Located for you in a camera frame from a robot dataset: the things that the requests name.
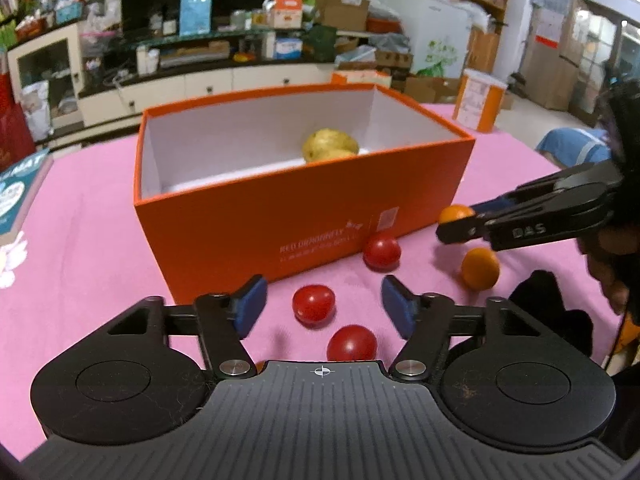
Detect small tangerine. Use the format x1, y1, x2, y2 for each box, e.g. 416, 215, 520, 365
460, 247, 501, 291
438, 204, 475, 226

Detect red gift bag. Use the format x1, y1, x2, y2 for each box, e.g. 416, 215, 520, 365
0, 72, 38, 171

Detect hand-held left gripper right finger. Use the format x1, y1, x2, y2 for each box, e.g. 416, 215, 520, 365
381, 275, 543, 381

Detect wooden shelf unit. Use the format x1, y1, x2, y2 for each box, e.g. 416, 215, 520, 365
442, 0, 516, 76

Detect white plastic bag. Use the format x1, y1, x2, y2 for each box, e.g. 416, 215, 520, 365
21, 80, 53, 142

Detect white jar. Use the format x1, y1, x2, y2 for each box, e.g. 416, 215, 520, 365
136, 45, 161, 75

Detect black fuzzy cloth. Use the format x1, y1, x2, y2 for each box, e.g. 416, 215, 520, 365
509, 270, 596, 366

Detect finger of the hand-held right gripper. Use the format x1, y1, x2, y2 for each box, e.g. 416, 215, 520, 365
436, 212, 501, 247
470, 162, 623, 216

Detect light blue packet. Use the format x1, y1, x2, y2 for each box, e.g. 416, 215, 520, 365
179, 0, 213, 37

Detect white refrigerator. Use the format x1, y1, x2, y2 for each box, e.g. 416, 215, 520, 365
378, 0, 473, 81

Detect orange white gift box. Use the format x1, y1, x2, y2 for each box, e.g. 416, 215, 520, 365
331, 69, 392, 92

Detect orange cardboard box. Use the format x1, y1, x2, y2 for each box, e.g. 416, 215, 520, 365
132, 84, 476, 305

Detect orange and white carton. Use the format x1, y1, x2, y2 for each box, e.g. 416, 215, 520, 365
452, 67, 508, 133

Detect pink daisy print tablecloth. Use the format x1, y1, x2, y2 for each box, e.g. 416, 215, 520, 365
0, 102, 640, 461

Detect dark green bag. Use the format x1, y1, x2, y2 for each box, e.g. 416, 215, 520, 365
302, 24, 338, 63

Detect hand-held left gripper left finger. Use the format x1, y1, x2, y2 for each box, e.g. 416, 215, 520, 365
107, 275, 268, 381

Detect white television cabinet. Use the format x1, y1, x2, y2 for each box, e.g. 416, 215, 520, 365
77, 60, 341, 128

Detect blue and white tissue box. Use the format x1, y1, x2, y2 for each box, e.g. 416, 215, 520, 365
274, 37, 303, 60

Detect blue cloth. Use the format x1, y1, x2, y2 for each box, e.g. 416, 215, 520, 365
536, 127, 613, 166

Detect small orange white box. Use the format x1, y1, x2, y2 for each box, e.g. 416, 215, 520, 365
272, 0, 304, 29

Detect person's right hand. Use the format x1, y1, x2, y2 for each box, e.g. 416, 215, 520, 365
580, 225, 636, 318

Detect open cardboard box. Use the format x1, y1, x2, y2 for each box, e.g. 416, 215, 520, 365
402, 76, 446, 103

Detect red cherry tomato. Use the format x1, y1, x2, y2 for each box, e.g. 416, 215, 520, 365
363, 231, 402, 272
292, 284, 336, 328
326, 325, 378, 362

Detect white glass door cabinet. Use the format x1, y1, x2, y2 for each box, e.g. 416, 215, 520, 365
7, 22, 86, 143

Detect brown cardboard box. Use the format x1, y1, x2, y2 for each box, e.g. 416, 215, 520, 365
314, 0, 371, 32

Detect teal paperback book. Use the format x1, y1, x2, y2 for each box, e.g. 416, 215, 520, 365
0, 147, 55, 248

